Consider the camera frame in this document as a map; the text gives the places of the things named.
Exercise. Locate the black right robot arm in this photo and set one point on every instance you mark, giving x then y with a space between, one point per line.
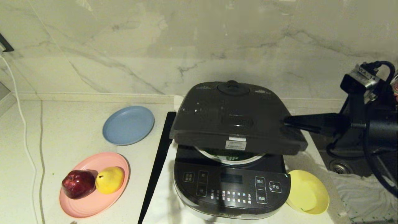
384 133

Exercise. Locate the blue round plate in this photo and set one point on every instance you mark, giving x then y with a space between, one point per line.
129 126

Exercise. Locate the white inner pot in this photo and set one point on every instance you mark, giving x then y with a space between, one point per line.
245 159

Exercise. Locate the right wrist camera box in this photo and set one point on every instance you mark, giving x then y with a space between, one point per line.
360 79

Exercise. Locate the black rice cooker lid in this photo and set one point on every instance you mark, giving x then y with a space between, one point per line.
217 118

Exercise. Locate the pink round plate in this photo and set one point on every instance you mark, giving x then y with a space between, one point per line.
93 205

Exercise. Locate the white towel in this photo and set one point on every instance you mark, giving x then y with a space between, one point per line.
161 207

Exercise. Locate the round sink drain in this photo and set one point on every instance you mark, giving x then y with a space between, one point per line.
338 167

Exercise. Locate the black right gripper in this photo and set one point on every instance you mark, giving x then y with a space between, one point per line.
357 130

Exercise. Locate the black wall fixture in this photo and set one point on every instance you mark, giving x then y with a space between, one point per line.
5 43

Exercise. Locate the white cloth in sink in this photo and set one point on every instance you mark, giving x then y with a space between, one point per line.
357 196

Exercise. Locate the dark red apple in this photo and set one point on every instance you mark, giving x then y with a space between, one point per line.
78 184

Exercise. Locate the black flat panel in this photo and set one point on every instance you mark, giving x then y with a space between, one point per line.
161 149

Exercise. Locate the stainless steel sink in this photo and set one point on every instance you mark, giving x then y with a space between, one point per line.
348 168

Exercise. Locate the yellow pear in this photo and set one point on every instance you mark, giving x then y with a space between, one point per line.
109 180

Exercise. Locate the chopped green vegetable bits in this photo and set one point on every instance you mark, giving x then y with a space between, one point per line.
224 154

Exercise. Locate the yellow bowl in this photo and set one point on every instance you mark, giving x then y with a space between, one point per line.
307 193

